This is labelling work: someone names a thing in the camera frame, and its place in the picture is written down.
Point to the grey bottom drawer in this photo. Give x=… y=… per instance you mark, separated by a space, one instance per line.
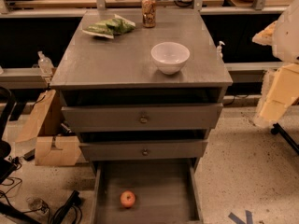
x=165 y=193

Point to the grey middle drawer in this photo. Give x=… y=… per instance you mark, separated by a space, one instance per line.
x=169 y=149

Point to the black chair leg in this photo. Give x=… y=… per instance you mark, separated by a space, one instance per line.
x=278 y=129

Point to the green chip bag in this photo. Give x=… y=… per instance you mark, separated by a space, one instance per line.
x=117 y=25

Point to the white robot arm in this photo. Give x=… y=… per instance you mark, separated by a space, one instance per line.
x=285 y=43

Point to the grey drawer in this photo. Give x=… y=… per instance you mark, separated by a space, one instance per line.
x=169 y=149
x=165 y=193
x=121 y=118

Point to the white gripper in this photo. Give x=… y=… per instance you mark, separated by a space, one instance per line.
x=287 y=34

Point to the tan drink can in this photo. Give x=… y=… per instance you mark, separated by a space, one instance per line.
x=148 y=13

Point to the small white pump bottle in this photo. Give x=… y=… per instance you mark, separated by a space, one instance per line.
x=219 y=48

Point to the red apple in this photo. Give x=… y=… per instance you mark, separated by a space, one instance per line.
x=127 y=199

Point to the black power strip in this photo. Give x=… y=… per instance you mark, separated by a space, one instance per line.
x=61 y=213

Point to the white bowl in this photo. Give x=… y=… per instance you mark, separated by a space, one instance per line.
x=169 y=57

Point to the brown cardboard box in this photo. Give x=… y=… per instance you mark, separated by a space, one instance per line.
x=45 y=126

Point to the clear sanitizer bottle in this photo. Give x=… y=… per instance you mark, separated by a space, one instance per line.
x=45 y=64

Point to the grey drawer cabinet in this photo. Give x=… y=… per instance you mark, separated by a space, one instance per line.
x=102 y=72

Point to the grey top drawer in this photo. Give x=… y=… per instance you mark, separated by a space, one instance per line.
x=121 y=118

